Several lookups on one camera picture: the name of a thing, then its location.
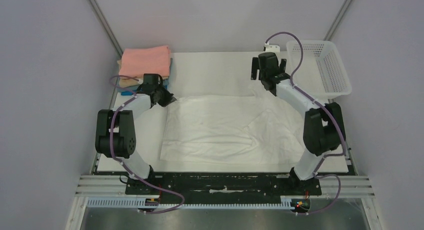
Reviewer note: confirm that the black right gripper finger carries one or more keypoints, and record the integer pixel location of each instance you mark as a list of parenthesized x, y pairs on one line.
[(282, 66), (254, 68)]

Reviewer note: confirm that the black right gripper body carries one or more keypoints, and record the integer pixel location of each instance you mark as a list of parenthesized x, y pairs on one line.
[(255, 68)]

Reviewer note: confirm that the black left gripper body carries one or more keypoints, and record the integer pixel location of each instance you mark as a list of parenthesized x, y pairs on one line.
[(157, 89)]

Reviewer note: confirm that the white t shirt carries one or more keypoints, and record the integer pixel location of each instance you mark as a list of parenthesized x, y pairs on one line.
[(260, 129)]

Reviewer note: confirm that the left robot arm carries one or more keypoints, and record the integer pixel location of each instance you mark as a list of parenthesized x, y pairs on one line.
[(115, 128)]

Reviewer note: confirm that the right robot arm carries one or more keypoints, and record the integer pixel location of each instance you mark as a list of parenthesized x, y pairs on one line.
[(323, 127)]

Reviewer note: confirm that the pink folded t shirt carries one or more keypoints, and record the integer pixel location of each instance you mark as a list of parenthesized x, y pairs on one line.
[(136, 62)]

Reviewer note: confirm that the blue folded t shirt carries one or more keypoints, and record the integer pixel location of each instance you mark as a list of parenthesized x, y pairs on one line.
[(129, 93)]

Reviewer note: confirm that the beige folded t shirt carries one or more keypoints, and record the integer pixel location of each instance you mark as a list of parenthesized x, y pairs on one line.
[(127, 82)]

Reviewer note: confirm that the white plastic basket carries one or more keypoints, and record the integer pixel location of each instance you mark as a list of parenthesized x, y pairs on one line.
[(321, 72)]

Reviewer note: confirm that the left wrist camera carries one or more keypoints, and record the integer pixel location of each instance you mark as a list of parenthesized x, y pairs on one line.
[(140, 80)]

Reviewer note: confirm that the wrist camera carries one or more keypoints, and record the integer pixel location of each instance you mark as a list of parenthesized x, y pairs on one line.
[(272, 48), (140, 80)]

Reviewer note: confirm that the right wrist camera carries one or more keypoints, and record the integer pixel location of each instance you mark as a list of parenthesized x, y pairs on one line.
[(272, 48)]

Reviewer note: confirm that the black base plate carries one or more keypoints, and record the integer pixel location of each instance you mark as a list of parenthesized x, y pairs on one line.
[(222, 187)]

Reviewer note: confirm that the white cable duct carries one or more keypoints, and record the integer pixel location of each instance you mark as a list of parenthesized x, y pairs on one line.
[(145, 203)]

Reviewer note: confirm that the aluminium frame rails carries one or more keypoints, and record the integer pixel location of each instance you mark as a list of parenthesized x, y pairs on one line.
[(347, 202)]

